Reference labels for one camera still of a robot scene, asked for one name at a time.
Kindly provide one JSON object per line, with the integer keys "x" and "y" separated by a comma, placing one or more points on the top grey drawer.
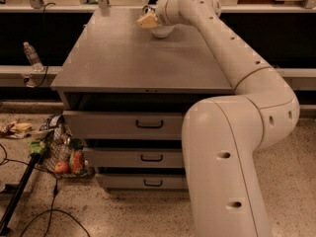
{"x": 107, "y": 125}

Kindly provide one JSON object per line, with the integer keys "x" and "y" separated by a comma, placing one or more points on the red green fruit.
{"x": 76, "y": 162}

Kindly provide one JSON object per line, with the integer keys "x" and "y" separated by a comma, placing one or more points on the bottom grey drawer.
{"x": 141, "y": 182}

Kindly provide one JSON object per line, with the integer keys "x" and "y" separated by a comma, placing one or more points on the grey drawer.
{"x": 134, "y": 158}
{"x": 141, "y": 182}
{"x": 107, "y": 125}

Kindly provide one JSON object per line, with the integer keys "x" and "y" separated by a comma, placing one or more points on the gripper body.
{"x": 162, "y": 14}

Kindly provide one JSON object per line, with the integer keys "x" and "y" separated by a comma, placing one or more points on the middle grey drawer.
{"x": 134, "y": 158}

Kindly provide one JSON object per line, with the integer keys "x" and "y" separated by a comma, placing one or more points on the white ceramic bowl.
{"x": 161, "y": 32}

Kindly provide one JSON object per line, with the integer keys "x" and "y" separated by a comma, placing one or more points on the clear plastic water bottle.
{"x": 33, "y": 57}

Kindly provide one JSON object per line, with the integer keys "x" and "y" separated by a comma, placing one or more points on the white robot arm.
{"x": 221, "y": 134}

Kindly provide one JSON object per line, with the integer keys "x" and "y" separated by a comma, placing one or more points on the red apple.
{"x": 61, "y": 167}

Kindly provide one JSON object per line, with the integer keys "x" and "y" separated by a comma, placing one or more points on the grey drawer cabinet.
{"x": 115, "y": 66}

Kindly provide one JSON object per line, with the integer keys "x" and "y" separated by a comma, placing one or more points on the wire mesh basket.
{"x": 59, "y": 146}

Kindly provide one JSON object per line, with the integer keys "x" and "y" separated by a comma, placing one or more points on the black metal pole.
{"x": 16, "y": 195}

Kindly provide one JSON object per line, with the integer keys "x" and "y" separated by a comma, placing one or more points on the snack packets on floor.
{"x": 15, "y": 129}

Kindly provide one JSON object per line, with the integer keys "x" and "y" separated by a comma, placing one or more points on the green sponge packet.
{"x": 37, "y": 147}

